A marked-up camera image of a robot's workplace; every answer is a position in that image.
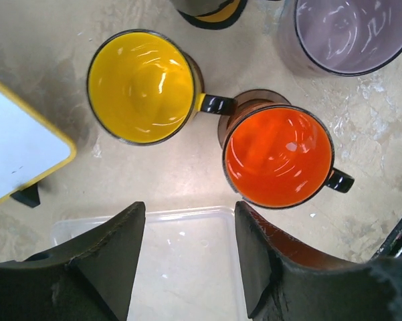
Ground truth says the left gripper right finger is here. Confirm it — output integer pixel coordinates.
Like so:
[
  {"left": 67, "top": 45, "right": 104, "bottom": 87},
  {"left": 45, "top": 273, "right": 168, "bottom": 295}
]
[{"left": 235, "top": 201, "right": 402, "bottom": 320}]

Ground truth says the small whiteboard on stand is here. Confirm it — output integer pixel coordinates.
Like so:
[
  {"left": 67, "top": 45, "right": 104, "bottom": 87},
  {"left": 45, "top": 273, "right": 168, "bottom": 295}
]
[{"left": 0, "top": 82, "right": 77, "bottom": 208}]

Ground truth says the yellow transparent cup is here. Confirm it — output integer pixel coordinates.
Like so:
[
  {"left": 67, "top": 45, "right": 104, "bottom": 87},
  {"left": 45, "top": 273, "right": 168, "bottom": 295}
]
[{"left": 86, "top": 29, "right": 237, "bottom": 146}]

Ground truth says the dark brown ringed coaster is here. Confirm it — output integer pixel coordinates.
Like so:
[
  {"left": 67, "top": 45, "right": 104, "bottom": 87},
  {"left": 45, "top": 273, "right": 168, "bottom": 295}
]
[{"left": 217, "top": 89, "right": 290, "bottom": 148}]

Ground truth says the purple cup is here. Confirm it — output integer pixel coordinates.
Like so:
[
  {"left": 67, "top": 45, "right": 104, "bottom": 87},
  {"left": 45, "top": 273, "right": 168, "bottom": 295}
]
[{"left": 277, "top": 0, "right": 402, "bottom": 77}]

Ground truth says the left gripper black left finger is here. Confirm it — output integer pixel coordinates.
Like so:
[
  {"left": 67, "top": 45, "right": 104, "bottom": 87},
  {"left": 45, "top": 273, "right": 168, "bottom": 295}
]
[{"left": 0, "top": 201, "right": 146, "bottom": 320}]

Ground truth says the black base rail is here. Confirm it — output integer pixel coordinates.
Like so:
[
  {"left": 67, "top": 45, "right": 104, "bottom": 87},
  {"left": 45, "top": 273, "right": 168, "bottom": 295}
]
[{"left": 372, "top": 218, "right": 402, "bottom": 259}]

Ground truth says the orange transparent cup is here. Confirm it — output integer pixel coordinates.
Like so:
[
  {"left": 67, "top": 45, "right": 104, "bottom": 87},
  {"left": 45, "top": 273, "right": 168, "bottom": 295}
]
[{"left": 221, "top": 103, "right": 355, "bottom": 209}]

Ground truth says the orange black-rimmed coaster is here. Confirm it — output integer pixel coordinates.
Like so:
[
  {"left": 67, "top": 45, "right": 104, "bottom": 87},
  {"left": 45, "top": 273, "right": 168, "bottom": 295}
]
[{"left": 177, "top": 0, "right": 247, "bottom": 30}]

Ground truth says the clear plastic tray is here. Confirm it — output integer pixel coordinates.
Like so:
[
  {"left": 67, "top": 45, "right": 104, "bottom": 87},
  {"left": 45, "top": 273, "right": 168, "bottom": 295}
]
[{"left": 50, "top": 205, "right": 248, "bottom": 321}]

